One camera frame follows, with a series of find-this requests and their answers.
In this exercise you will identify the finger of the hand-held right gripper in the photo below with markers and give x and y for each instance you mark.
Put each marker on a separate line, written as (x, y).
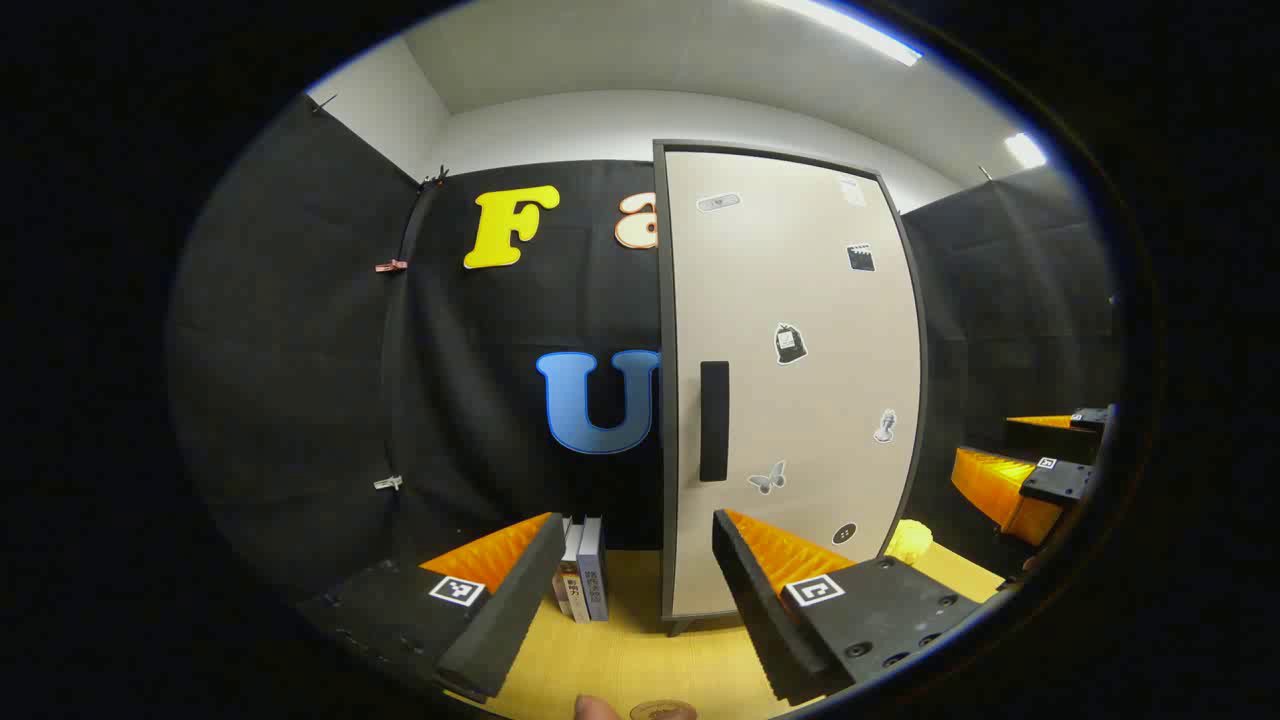
(1050, 435)
(990, 480)

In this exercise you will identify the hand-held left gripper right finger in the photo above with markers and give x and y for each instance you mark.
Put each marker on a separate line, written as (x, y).
(755, 600)

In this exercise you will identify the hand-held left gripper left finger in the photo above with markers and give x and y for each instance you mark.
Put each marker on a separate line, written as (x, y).
(515, 590)

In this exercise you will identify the round brown coaster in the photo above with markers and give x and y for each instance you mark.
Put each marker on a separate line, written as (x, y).
(663, 712)

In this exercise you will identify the dark grey cabinet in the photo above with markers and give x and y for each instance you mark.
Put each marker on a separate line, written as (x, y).
(660, 400)

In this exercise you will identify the beige cabinet door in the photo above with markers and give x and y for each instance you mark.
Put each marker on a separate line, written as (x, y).
(790, 280)

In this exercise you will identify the beige book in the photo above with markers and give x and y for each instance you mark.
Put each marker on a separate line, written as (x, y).
(558, 595)

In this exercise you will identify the blue grey book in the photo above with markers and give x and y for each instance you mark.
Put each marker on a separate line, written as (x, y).
(594, 570)

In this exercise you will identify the yellow round object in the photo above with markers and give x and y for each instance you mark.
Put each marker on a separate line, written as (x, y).
(908, 542)

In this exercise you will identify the white clip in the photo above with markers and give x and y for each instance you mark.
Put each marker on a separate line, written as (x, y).
(388, 483)

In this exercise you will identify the small ceiling light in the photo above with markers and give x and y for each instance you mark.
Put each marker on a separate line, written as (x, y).
(1025, 150)

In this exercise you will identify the red clip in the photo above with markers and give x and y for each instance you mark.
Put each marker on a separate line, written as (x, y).
(391, 265)

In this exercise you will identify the black clip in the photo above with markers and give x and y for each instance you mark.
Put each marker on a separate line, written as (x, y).
(436, 180)

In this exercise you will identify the long ceiling light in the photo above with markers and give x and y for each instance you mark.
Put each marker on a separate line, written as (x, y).
(850, 28)

